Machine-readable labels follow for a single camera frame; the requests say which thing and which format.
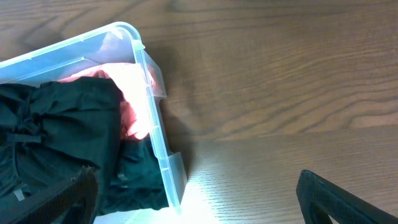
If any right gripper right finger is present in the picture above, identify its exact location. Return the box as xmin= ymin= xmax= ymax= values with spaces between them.
xmin=296 ymin=170 xmax=397 ymax=224

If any clear plastic storage bin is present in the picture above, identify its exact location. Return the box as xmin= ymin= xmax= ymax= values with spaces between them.
xmin=1 ymin=22 xmax=187 ymax=218

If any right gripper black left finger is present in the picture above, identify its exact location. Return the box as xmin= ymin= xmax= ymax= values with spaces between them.
xmin=1 ymin=167 xmax=98 ymax=223

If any navy blue shirt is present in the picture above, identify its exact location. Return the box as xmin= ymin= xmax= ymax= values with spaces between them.
xmin=99 ymin=137 xmax=169 ymax=215

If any large black garment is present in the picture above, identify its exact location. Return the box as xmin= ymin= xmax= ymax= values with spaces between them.
xmin=1 ymin=77 xmax=122 ymax=209

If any coral pink printed t-shirt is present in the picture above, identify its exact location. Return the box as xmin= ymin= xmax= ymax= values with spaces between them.
xmin=59 ymin=63 xmax=156 ymax=140

